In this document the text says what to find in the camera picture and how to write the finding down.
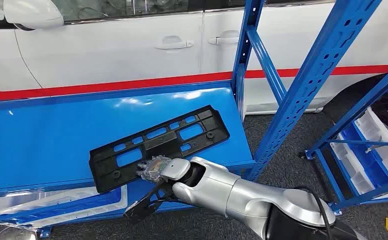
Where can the black plastic plate holder part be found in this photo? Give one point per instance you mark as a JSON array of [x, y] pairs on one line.
[[161, 142]]

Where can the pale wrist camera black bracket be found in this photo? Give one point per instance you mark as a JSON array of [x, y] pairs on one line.
[[144, 207]]

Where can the chrome stanchion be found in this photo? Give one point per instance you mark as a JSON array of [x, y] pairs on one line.
[[15, 234]]

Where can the white car side mirror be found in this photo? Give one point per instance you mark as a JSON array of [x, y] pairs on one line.
[[31, 13]]

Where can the white car red stripe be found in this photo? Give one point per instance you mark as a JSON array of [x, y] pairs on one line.
[[98, 56]]

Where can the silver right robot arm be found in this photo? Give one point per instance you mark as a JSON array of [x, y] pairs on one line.
[[247, 198]]

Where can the blue metal shelf rack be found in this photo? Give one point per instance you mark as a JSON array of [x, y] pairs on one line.
[[346, 121], [48, 139]]

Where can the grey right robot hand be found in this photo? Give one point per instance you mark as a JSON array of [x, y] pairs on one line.
[[152, 169]]

